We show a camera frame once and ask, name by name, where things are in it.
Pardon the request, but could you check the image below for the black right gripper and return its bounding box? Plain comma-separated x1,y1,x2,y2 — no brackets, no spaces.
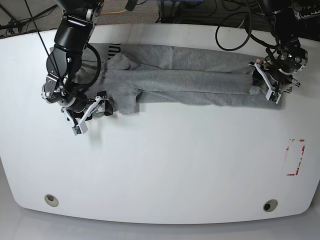
62,91,114,122

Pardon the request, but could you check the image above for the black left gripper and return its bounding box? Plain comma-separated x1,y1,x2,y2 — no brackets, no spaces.
252,43,308,87

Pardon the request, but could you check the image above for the grey T-shirt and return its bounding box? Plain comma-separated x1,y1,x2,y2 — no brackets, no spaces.
75,43,282,114

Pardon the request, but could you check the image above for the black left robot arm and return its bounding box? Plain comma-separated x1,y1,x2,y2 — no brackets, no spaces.
215,0,308,88

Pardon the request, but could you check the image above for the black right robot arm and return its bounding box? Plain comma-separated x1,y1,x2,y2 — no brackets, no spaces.
42,0,113,120

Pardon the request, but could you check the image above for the red tape rectangle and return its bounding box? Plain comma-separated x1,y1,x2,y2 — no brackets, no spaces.
283,139,306,176

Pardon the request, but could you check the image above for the white power strip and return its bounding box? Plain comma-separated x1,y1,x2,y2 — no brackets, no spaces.
298,2,320,19

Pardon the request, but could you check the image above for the yellow cable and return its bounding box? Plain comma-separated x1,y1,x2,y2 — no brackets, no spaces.
101,8,128,16

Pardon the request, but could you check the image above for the left table cable grommet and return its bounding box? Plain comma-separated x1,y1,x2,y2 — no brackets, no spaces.
44,194,59,208

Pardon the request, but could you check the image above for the table cable grommet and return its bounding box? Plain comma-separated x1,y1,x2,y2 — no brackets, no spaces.
263,199,278,213
44,194,59,208

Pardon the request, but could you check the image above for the right table cable grommet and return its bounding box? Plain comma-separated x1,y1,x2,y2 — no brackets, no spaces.
263,199,278,213

